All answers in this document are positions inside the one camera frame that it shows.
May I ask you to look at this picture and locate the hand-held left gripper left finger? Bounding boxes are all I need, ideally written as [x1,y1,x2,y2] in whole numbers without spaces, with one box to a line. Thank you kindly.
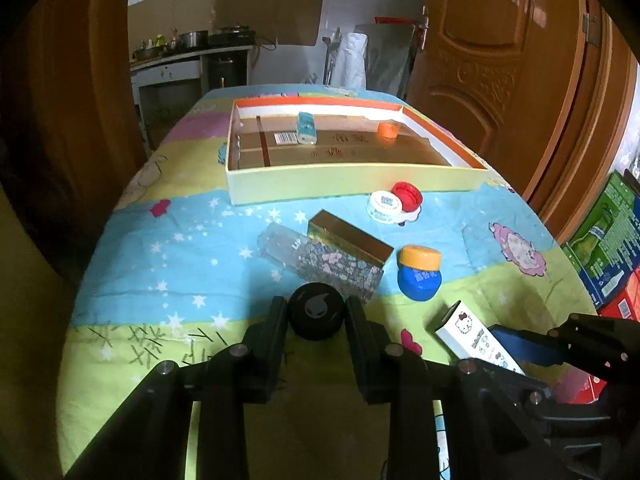
[65,296,289,480]

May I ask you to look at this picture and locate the green carton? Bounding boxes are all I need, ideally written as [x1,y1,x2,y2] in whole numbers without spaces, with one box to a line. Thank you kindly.
[562,172,640,311]

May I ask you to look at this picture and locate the blue jar with orange lid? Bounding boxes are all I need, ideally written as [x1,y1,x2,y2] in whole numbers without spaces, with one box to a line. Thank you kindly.
[396,245,443,303]

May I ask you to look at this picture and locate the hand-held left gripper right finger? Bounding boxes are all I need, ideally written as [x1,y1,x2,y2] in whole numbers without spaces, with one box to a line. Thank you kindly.
[345,295,568,480]

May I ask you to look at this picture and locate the white plastic bag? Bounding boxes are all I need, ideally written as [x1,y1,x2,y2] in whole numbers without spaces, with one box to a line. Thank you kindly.
[334,31,370,91]

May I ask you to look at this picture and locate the kitchen counter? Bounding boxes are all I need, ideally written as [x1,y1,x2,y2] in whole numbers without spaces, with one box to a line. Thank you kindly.
[129,42,256,106]

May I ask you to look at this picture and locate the white cartoon print box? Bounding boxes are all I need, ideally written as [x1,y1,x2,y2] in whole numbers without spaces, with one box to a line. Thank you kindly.
[434,301,526,376]

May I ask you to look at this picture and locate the red bottle cap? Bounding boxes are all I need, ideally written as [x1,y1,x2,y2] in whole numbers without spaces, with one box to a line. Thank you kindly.
[391,182,423,211]

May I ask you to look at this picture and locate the gold rectangular box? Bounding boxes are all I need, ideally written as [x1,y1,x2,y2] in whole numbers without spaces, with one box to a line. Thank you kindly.
[306,209,395,267]

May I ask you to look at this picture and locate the cardboard sheets on wall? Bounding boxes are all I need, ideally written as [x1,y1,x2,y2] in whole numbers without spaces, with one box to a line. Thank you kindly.
[127,0,325,48]

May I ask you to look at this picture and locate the metal door handle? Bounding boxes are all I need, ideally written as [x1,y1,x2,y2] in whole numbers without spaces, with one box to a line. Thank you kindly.
[414,5,431,53]

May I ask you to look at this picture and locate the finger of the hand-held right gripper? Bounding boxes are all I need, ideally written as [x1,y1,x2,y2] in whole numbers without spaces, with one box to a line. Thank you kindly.
[487,312,640,378]
[492,367,613,428]

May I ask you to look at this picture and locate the white round cap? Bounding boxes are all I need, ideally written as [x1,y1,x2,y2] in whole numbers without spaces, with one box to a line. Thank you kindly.
[367,190,405,223]

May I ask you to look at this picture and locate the clear floral plastic box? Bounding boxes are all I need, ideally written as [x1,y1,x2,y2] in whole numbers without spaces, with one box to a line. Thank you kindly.
[257,223,385,306]

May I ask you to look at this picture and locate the brown wooden panel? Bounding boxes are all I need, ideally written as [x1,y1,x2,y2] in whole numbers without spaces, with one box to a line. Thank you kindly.
[0,0,151,281]

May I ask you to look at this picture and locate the red carton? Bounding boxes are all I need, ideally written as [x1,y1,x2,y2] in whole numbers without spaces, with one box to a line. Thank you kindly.
[597,265,640,321]

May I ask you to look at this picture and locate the small teal box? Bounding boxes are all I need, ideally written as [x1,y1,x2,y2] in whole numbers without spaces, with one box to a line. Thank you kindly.
[296,111,319,145]

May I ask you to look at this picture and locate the black round puck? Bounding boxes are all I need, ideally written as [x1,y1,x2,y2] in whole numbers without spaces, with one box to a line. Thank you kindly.
[290,283,347,341]

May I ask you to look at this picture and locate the shallow cardboard box orange rim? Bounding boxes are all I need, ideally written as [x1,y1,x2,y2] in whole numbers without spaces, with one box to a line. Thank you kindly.
[223,98,488,206]

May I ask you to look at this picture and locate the black gas stove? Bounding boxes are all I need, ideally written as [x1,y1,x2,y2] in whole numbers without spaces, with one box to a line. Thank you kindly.
[207,30,257,47]

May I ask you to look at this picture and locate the clear leaning panel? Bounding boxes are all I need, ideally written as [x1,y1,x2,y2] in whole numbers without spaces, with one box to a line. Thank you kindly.
[354,22,418,101]

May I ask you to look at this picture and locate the brown wooden door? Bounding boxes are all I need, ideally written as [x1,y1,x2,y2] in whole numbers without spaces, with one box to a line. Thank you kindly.
[402,0,591,201]

